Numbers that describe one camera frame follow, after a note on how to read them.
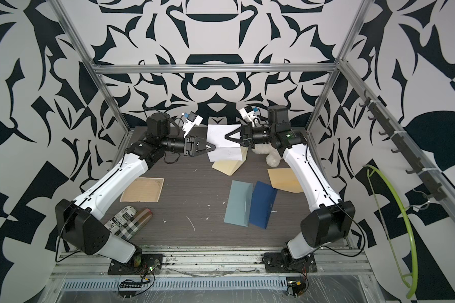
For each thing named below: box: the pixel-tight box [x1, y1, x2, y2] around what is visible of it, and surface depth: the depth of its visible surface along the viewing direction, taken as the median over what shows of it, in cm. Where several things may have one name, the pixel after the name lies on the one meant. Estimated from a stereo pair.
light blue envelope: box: [223, 179, 254, 228], surface depth 91 cm
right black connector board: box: [286, 276, 307, 298], surface depth 73 cm
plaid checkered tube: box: [113, 208, 153, 240], surface depth 84 cm
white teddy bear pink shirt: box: [251, 143, 282, 168], surface depth 96 cm
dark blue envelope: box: [248, 180, 279, 230], surface depth 91 cm
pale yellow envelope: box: [211, 145, 249, 177], surface depth 104 cm
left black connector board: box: [118, 281, 143, 298], surface depth 73 cm
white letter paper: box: [206, 124, 243, 163], surface depth 69 cm
